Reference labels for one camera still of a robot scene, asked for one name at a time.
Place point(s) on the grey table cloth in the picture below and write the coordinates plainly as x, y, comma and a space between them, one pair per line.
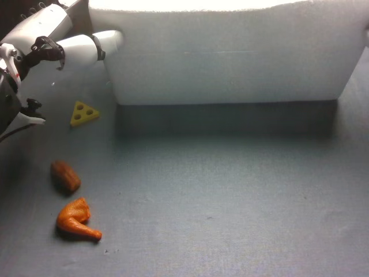
216, 187

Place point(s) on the orange toy chicken drumstick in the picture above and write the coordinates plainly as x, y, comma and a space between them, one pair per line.
73, 217

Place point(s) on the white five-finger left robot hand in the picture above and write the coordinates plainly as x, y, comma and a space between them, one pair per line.
43, 26

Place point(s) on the yellow triangle block three holes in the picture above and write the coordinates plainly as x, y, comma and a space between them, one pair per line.
83, 115

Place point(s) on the white foam lid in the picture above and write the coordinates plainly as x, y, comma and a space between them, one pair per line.
230, 31

